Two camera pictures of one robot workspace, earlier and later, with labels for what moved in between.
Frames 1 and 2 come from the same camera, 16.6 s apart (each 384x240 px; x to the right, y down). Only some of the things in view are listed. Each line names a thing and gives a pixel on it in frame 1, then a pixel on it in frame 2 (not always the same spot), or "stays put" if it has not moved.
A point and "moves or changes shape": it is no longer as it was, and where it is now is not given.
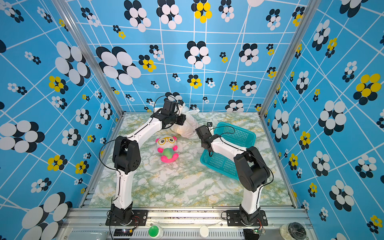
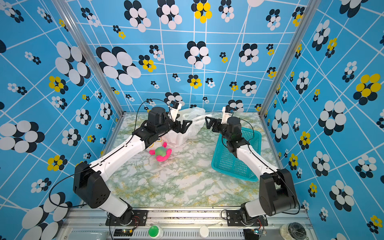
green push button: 153,231 stays put
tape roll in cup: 292,231 stays put
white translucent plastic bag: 188,130 moves or changes shape
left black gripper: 182,118 to 184,127
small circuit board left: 123,232 stays put
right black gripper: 216,136 to 217,122
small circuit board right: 259,231 stays put
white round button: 204,231 stays put
